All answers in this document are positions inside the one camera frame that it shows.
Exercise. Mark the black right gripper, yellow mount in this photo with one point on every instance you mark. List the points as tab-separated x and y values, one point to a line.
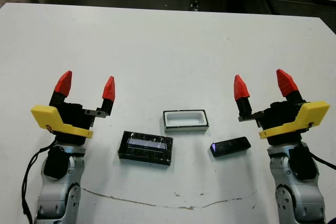
278	119

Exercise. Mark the black left gripper, yellow mount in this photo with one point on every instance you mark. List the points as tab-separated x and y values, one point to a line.
71	119

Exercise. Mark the black camera box lid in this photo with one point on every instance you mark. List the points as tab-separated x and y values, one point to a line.
144	155

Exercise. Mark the camera box base, white insert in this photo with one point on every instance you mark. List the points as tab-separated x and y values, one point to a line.
183	129

